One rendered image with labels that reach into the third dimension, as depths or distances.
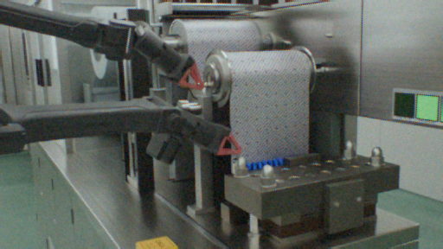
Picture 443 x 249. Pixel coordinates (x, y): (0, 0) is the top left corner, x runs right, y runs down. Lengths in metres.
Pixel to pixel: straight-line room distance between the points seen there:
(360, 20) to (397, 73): 0.18
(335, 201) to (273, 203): 0.15
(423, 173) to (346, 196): 3.14
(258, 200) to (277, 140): 0.27
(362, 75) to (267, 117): 0.26
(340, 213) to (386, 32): 0.43
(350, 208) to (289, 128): 0.27
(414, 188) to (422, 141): 0.42
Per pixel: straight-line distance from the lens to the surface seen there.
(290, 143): 1.22
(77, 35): 1.06
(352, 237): 1.10
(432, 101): 1.08
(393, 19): 1.16
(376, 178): 1.16
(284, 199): 1.00
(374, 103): 1.20
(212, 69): 1.13
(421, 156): 4.18
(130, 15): 1.36
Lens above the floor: 1.33
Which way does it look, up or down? 10 degrees down
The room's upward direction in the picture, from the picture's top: 2 degrees counter-clockwise
